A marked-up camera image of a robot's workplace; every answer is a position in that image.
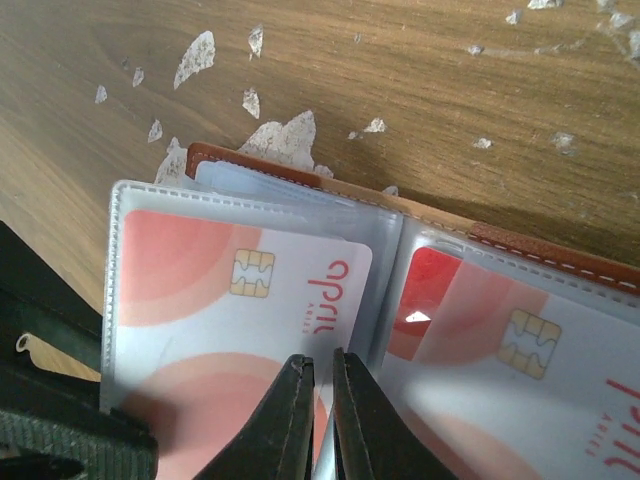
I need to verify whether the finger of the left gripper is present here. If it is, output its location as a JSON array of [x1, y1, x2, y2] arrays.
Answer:
[[1, 224, 158, 479]]

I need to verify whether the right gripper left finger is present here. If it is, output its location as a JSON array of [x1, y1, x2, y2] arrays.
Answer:
[[196, 354, 315, 480]]

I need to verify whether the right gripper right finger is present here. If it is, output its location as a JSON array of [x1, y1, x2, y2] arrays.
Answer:
[[333, 348, 456, 479]]

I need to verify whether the red white credit card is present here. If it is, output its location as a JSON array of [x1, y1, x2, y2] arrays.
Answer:
[[115, 210, 372, 479], [379, 247, 639, 479]]

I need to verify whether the brown leather card holder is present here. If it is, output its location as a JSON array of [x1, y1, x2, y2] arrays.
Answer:
[[100, 143, 639, 479]]

